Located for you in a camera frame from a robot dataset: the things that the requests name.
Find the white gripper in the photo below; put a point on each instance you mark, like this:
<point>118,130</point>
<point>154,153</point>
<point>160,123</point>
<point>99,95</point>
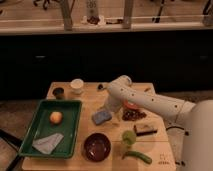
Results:
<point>112,104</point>

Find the blue sponge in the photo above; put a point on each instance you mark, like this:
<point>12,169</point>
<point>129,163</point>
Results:
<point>100,117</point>

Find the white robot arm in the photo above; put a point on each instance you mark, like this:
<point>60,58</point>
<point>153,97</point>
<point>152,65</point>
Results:
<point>196,118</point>

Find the orange bowl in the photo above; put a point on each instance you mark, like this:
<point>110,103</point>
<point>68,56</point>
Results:
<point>131,106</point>

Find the dark grape bunch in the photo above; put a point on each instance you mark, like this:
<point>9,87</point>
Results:
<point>133,115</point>

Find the green cup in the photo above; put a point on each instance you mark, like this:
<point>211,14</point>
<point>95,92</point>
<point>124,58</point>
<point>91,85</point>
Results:
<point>128,138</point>

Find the white cup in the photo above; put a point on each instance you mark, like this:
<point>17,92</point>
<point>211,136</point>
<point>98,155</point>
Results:
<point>77,86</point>

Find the brown cake slice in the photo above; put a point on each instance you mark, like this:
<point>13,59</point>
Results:
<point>144,129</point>

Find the dark red bowl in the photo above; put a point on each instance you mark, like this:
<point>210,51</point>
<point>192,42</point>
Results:
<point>97,147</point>

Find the green plastic tray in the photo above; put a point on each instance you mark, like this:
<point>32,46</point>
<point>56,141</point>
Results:
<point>41,127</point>

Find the small dark cup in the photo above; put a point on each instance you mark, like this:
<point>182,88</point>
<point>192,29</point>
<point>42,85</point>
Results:
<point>58,93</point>

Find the orange fruit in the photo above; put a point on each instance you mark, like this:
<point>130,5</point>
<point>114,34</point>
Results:
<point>56,117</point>

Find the green pepper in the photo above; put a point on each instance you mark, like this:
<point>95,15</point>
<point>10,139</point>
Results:
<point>139,155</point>

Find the grey folded cloth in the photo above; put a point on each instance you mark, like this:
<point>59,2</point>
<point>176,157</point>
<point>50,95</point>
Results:
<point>47,144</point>

